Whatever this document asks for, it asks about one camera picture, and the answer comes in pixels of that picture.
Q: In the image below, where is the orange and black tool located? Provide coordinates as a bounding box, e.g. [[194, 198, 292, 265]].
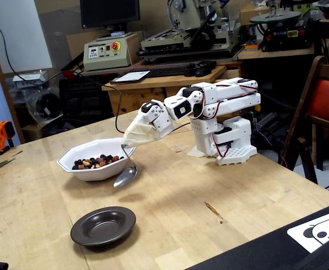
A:
[[0, 120, 16, 157]]

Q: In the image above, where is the white panda sticker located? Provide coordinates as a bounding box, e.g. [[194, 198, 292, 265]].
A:
[[286, 215, 329, 254]]

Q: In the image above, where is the small orange box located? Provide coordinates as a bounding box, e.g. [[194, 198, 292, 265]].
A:
[[244, 39, 264, 51]]

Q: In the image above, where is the white paper sheet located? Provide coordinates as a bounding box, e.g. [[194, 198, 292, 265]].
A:
[[110, 70, 151, 84]]

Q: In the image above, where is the beige tape flap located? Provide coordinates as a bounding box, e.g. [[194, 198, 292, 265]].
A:
[[186, 145, 209, 159]]

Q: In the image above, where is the wooden chair with red cushion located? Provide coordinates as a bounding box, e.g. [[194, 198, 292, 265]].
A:
[[278, 55, 329, 185]]

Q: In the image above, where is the black handheld device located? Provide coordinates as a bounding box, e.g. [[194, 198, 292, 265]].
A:
[[184, 60, 218, 78]]

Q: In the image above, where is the beige milling machine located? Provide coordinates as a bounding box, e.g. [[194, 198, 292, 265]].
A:
[[137, 0, 245, 61]]

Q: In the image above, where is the brown cardboard box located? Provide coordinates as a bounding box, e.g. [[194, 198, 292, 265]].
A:
[[238, 2, 271, 26]]

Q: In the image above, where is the wooden workbench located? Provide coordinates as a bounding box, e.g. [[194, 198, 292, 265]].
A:
[[101, 65, 245, 120]]

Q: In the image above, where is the small black plate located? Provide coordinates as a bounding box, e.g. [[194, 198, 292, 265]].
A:
[[70, 206, 137, 248]]

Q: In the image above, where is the small white box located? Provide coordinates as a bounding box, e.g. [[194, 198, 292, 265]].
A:
[[12, 70, 49, 88]]

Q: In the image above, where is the black storage crate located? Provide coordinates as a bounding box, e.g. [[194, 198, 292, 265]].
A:
[[58, 75, 112, 120]]

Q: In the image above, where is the white board panel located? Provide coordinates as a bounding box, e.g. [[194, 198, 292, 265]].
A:
[[0, 0, 53, 74]]

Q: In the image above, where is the wooden shelf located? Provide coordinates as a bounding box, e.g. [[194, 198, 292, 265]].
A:
[[236, 42, 322, 60]]

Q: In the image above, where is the long black cable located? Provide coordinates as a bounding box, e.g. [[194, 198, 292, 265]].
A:
[[0, 14, 125, 134]]

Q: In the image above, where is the black keyboard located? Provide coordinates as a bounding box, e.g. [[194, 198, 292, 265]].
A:
[[141, 66, 192, 79]]

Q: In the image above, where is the black scroll saw machine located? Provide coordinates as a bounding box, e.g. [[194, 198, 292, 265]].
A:
[[249, 0, 316, 53]]

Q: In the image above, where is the metal spoon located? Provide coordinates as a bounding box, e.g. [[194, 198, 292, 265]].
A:
[[112, 143, 138, 188]]

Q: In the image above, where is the black computer monitor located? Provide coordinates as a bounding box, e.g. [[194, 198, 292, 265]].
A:
[[79, 0, 141, 38]]

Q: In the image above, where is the plastic bag with black spool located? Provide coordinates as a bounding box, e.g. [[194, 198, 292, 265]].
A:
[[8, 81, 65, 129]]

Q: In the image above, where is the white octagonal bowl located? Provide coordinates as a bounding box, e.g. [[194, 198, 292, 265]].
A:
[[56, 137, 137, 182]]

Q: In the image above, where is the trail mix pile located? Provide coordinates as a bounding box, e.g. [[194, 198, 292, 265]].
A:
[[71, 154, 125, 170]]

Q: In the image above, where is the black laptop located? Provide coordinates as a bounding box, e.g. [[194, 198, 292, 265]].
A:
[[186, 196, 329, 270]]

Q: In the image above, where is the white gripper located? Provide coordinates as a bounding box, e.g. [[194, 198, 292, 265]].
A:
[[121, 100, 174, 148]]

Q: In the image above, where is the beige control box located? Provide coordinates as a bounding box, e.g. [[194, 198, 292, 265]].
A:
[[83, 31, 144, 72]]

